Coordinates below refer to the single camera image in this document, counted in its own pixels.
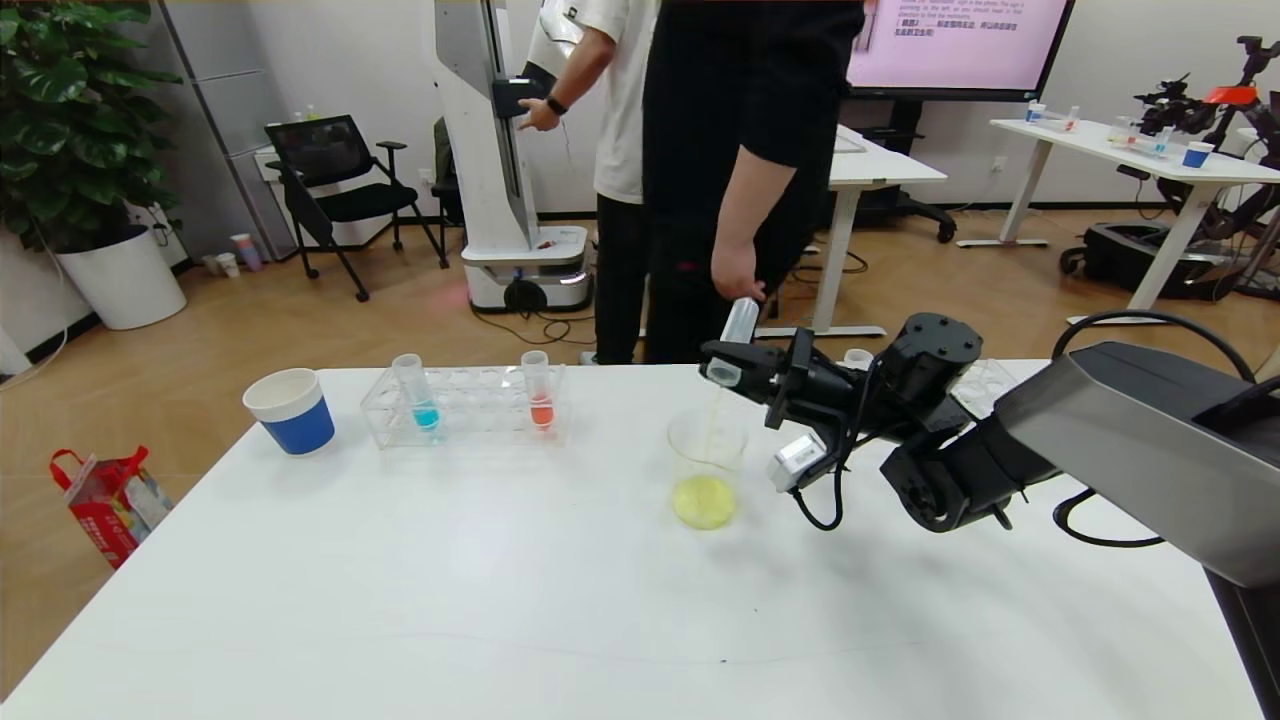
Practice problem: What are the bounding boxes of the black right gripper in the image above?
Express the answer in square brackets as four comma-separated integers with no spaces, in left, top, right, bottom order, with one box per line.
[698,327,871,431]

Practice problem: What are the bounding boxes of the yellow pigment test tube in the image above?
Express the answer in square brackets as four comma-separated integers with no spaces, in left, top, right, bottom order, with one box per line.
[705,297,762,389]

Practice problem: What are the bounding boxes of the clear glass beaker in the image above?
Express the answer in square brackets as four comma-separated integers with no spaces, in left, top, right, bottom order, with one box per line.
[666,408,749,531]

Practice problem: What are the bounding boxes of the clear plastic test tube rack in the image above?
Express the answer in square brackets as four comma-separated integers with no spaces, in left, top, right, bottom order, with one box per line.
[950,358,1021,416]
[360,364,571,451]

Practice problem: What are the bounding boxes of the blue pigment test tube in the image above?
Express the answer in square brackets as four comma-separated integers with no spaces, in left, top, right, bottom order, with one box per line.
[391,354,442,433]

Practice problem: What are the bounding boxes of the black display stand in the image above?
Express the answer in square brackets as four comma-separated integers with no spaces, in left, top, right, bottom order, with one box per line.
[850,100,956,246]

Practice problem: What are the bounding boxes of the person in white shirt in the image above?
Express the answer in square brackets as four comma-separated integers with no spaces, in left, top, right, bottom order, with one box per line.
[520,0,661,366]

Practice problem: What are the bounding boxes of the person in black clothes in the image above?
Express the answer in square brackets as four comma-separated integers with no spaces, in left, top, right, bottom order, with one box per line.
[640,0,866,366]

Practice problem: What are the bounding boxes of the white mobile robot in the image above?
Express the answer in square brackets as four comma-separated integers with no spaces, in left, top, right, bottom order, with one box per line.
[430,0,596,313]

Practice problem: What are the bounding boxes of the black mobile robot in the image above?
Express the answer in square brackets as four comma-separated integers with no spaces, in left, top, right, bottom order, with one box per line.
[1060,35,1280,303]

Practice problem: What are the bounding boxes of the long white desk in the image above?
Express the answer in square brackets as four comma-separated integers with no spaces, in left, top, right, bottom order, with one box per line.
[955,116,1280,329]

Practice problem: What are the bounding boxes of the blue white paper cup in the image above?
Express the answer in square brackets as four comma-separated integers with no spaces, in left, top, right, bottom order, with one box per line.
[242,368,336,458]

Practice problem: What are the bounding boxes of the black office chair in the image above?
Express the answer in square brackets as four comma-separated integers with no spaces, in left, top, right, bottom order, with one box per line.
[265,115,451,303]

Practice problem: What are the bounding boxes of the grey metal cabinet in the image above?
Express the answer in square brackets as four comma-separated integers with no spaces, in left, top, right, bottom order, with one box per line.
[160,0,331,266]

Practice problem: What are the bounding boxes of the white plant pot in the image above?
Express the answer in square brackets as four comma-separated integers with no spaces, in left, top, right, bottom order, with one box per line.
[58,225,188,332]

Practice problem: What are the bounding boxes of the red gift bag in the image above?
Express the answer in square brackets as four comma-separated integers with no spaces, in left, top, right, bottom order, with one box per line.
[50,447,175,570]

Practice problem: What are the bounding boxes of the green leafy plant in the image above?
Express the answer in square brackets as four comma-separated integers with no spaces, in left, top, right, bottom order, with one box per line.
[0,0,186,256]

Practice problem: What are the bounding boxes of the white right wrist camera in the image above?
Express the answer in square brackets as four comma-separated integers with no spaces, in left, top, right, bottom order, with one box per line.
[770,432,829,493]

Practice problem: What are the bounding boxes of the large wall display screen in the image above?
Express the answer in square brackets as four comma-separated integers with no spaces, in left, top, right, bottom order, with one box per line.
[845,0,1076,101]

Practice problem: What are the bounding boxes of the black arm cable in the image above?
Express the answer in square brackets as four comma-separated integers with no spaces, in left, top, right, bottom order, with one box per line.
[1050,310,1256,549]

